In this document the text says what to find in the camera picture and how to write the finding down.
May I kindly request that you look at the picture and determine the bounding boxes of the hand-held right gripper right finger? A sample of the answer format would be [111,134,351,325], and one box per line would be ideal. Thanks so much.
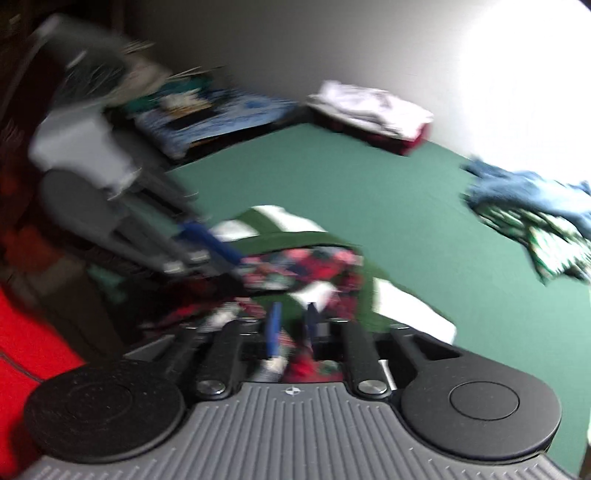
[302,302,462,398]

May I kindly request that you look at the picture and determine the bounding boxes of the teal cloth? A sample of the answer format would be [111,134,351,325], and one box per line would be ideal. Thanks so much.
[124,78,208,112]

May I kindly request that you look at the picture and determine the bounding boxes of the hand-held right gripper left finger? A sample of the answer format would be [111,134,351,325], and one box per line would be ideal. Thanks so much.
[124,302,283,400]

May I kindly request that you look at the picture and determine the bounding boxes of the person's red jacket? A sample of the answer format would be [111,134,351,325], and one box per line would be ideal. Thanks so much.
[0,281,86,480]

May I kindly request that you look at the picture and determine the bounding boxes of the green white-striped sweater plaid collar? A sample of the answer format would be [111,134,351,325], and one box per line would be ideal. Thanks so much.
[139,205,458,384]

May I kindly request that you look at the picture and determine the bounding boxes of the blue knit sweater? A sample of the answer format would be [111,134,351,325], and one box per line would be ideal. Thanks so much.
[462,159,591,232]

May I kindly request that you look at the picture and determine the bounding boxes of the green white striped shirt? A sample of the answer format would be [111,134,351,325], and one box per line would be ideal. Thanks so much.
[466,203,591,284]

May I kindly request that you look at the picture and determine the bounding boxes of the white folded garment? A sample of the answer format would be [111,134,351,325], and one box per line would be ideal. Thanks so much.
[307,80,435,139]

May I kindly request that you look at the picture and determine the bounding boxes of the blue patterned towel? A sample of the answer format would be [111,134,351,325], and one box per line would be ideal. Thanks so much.
[134,90,301,160]

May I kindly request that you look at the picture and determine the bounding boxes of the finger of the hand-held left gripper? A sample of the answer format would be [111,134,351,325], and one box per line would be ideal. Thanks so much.
[134,168,243,267]
[110,225,212,276]

